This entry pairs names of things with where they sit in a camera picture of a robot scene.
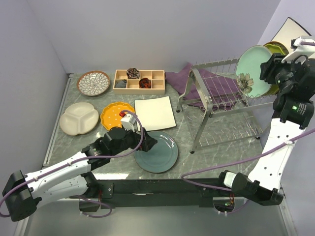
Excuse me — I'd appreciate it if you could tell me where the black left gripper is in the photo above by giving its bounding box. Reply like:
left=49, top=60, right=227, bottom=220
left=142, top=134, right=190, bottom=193
left=110, top=124, right=158, bottom=157

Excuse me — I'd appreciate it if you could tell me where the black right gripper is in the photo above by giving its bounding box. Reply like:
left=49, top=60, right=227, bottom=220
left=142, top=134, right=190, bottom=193
left=258, top=52, right=302, bottom=91

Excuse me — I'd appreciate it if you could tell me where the mint green flower plate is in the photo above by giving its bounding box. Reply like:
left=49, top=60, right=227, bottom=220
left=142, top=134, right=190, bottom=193
left=236, top=45, right=272, bottom=98

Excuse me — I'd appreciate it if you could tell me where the green scalloped plate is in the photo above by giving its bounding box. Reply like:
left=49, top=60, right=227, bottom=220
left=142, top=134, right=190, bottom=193
left=264, top=41, right=289, bottom=95

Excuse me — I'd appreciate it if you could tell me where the teal round plate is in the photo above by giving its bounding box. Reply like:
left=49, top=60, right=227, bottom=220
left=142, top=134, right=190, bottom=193
left=134, top=131, right=179, bottom=174

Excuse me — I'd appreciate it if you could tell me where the white square plate black rim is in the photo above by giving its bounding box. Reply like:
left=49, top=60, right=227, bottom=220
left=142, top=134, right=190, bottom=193
left=134, top=96, right=176, bottom=131

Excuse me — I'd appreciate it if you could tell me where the yellow polka dot plate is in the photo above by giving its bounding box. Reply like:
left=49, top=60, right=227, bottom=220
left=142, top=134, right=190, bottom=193
left=100, top=102, right=135, bottom=130

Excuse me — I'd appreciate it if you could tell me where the cream divided plate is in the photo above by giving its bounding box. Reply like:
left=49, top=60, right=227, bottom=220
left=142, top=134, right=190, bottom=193
left=60, top=102, right=99, bottom=136

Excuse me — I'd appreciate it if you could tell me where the floral patterned round plate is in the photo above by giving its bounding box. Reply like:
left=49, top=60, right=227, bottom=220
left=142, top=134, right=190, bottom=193
left=76, top=70, right=110, bottom=96

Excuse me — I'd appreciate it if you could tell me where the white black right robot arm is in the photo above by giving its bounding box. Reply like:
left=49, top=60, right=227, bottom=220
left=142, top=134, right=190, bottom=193
left=216, top=55, right=315, bottom=206

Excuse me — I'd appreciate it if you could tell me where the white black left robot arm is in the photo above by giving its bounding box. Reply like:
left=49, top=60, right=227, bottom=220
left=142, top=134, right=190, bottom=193
left=0, top=127, right=157, bottom=222

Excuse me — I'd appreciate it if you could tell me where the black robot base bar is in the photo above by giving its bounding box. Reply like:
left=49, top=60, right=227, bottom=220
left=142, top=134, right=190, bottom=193
left=78, top=178, right=247, bottom=213

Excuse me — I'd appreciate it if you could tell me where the steel dish rack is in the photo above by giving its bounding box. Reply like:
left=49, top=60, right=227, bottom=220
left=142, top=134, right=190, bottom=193
left=176, top=59, right=275, bottom=153

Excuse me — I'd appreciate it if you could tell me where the rear white square plate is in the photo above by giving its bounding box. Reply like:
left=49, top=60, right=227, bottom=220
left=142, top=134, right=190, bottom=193
left=272, top=17, right=311, bottom=42

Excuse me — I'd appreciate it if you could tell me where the wooden compartment tray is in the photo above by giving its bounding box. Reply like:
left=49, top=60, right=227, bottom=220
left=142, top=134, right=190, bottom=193
left=113, top=69, right=165, bottom=95

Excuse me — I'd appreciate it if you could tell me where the orange black rolled fabric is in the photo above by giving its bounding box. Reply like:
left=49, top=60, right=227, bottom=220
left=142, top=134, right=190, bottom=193
left=139, top=78, right=152, bottom=89

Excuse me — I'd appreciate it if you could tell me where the dark grey rolled fabric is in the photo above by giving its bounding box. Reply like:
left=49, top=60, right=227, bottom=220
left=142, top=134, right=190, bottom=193
left=115, top=80, right=127, bottom=89

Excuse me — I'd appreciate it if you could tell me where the brown patterned rolled fabric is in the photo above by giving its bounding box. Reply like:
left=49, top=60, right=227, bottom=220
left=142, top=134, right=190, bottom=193
left=126, top=68, right=140, bottom=79

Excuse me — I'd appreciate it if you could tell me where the purple cloth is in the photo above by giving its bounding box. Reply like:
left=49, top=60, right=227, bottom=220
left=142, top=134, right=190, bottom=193
left=165, top=62, right=238, bottom=113

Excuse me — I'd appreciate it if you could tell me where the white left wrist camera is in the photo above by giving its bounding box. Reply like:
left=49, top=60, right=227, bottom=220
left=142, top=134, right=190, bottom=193
left=119, top=110, right=137, bottom=132

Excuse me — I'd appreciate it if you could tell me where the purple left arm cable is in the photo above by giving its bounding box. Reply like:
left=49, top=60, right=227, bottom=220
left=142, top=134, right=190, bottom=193
left=0, top=110, right=145, bottom=218

